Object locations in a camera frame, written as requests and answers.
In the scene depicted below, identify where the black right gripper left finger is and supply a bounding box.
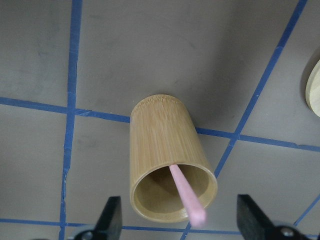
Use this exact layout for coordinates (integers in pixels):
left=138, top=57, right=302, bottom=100
left=93, top=196, right=122, bottom=240

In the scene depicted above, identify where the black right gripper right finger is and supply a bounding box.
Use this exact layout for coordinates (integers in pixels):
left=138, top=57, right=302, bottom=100
left=236, top=194, right=282, bottom=240

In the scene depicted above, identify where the pink chopstick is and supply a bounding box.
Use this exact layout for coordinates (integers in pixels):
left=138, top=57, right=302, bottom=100
left=169, top=164, right=207, bottom=228

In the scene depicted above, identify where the bamboo cylindrical holder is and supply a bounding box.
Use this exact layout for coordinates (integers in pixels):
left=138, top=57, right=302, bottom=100
left=129, top=94, right=218, bottom=224

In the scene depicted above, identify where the wooden mug tree stand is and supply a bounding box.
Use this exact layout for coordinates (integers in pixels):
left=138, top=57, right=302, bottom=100
left=305, top=61, right=320, bottom=117

